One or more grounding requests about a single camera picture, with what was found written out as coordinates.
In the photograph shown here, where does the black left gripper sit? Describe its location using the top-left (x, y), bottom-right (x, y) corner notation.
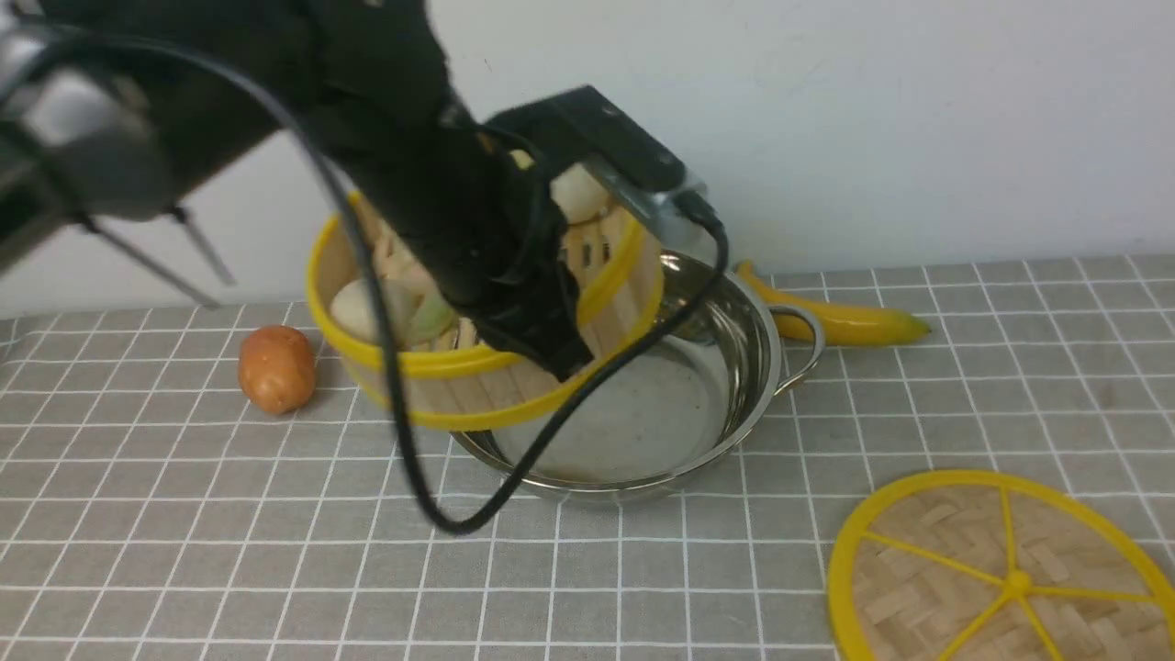
top-left (330, 101), bottom-right (592, 382)

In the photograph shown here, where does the bamboo steamer basket yellow rim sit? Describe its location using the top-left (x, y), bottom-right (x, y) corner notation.
top-left (307, 196), bottom-right (664, 431)

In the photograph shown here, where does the woven bamboo steamer lid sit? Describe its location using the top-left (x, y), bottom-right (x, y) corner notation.
top-left (827, 470), bottom-right (1174, 660)

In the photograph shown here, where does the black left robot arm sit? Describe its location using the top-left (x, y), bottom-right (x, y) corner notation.
top-left (4, 1), bottom-right (591, 382)

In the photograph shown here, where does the white bun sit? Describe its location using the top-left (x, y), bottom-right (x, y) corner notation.
top-left (549, 163), bottom-right (612, 225)

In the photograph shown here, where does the green dumpling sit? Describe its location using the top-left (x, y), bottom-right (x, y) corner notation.
top-left (407, 290), bottom-right (458, 348)

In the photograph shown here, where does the pale bun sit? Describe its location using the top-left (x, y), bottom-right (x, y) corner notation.
top-left (329, 279), bottom-right (422, 344)

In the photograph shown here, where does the brown potato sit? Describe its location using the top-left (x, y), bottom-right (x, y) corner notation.
top-left (239, 325), bottom-right (318, 417)

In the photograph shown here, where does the yellow banana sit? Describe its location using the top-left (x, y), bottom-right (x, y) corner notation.
top-left (733, 261), bottom-right (932, 348)

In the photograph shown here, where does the grey checkered tablecloth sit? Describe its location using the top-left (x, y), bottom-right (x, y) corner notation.
top-left (1, 255), bottom-right (1171, 660)

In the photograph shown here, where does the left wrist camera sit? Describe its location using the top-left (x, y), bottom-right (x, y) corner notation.
top-left (488, 86), bottom-right (721, 244)

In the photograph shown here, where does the black left camera cable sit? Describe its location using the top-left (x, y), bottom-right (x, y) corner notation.
top-left (0, 38), bottom-right (731, 537)

